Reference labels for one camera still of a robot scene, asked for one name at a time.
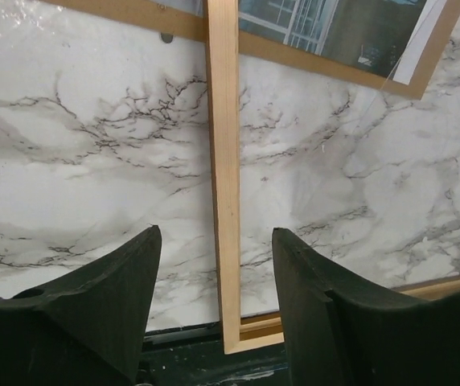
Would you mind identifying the black mounting base rail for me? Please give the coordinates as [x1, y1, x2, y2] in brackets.
[135, 322, 291, 386]

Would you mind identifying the brown fibreboard backing board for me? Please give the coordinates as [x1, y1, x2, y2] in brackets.
[51, 0, 460, 99]

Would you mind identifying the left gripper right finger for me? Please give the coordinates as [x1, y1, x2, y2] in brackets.
[272, 228, 460, 385]

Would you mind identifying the photo of white building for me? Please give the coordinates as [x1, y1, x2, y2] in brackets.
[149, 0, 448, 85]

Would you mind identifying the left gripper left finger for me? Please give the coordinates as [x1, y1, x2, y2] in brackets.
[0, 226, 162, 385]

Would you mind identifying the brown wooden picture frame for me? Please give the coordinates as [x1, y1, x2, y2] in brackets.
[204, 0, 460, 355]

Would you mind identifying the clear acrylic sheet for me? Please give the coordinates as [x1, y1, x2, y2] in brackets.
[237, 0, 460, 318]

